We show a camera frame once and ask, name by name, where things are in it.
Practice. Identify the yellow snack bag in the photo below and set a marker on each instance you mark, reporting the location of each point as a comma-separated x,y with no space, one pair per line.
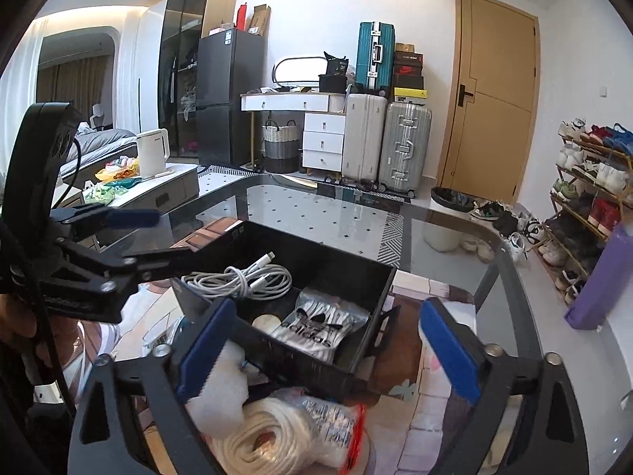
106,174

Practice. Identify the teal suitcase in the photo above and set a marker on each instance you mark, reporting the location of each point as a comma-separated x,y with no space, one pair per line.
368,54

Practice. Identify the black bag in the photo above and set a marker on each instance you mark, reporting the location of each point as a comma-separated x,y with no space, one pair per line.
331,83

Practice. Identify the white low cabinet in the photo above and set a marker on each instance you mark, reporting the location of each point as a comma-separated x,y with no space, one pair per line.
168,185

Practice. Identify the metal shoe rack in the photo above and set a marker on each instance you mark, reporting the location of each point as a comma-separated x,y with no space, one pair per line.
601,149

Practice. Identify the grey bed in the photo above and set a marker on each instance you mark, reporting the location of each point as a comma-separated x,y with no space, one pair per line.
106,141

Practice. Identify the flat cardboard box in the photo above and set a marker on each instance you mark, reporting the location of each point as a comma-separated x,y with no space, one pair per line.
259,19

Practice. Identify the purple bag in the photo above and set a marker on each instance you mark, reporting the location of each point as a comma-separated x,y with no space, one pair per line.
603,282

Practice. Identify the brown shoe box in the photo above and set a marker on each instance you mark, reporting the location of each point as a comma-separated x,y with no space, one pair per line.
405,48

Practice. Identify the white foam sheet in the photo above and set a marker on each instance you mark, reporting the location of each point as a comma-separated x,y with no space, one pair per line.
222,396

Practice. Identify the black fridge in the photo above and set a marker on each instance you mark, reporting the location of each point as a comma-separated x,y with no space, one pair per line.
227,84

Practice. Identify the yellow black shoe box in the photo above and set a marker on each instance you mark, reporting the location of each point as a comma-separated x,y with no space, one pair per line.
410,95

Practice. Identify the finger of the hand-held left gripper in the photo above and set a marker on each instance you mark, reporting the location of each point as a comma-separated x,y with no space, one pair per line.
148,263
133,216

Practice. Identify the black shoe box red logo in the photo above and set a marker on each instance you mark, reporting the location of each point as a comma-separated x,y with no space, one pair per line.
408,65

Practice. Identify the tan wooden door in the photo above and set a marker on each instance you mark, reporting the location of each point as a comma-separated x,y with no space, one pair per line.
489,109

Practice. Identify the green plastic bag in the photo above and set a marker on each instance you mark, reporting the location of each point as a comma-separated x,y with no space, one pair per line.
99,194

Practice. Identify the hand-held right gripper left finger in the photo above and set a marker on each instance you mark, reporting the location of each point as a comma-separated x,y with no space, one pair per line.
205,351

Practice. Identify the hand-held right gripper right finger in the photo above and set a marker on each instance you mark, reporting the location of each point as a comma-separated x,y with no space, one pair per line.
450,351

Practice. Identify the woven laundry basket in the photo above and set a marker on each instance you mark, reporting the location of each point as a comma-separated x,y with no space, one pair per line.
281,146

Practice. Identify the white dresser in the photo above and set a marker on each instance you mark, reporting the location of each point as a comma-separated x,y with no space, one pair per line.
324,143

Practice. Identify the white electric kettle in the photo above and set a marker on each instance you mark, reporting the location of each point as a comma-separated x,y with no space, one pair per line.
151,151

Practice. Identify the cream tape roll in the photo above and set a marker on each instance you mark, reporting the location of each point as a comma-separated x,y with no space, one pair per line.
267,322

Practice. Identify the black cardboard box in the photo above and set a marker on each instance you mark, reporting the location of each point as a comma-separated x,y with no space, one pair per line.
321,262

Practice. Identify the printed cartoon mat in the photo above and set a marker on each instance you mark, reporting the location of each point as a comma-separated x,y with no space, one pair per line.
410,430

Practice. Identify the silver suitcase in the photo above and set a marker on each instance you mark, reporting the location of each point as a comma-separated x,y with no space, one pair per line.
403,148

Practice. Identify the person's left hand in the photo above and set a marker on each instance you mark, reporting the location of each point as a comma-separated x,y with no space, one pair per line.
12,316

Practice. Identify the white trash bin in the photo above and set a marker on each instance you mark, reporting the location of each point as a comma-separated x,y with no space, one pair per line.
447,227

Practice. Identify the plain black shoe box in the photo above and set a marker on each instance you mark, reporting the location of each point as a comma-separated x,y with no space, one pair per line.
408,82

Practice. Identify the oval mirror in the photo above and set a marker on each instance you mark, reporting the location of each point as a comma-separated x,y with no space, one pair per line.
301,70

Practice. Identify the heap of loose sneakers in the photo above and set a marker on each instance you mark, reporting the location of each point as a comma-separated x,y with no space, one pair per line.
517,245

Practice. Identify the brown curtain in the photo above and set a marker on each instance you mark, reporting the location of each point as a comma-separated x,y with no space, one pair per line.
74,89

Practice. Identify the red bag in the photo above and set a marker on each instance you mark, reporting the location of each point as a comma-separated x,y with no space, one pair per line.
242,17

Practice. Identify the white suitcase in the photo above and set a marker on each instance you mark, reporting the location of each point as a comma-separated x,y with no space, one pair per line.
363,138

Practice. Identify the rows of assorted shoes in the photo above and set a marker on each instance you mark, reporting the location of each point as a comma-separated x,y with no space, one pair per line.
611,175

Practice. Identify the black white sock packet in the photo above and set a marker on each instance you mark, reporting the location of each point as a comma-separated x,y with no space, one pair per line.
316,326

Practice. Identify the dark glass wardrobe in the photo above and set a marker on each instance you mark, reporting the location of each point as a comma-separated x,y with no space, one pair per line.
180,34

